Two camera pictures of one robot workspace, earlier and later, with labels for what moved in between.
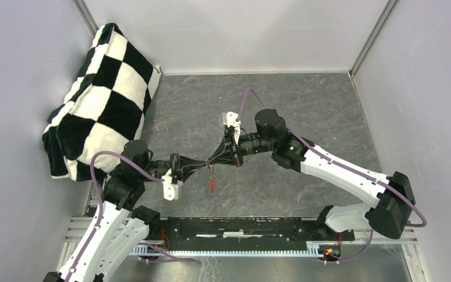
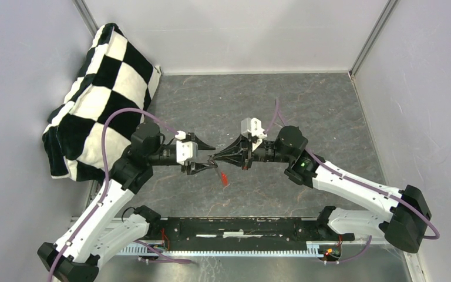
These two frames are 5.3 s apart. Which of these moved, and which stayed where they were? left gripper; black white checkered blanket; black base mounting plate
Moved: left gripper
Stayed: black base mounting plate; black white checkered blanket
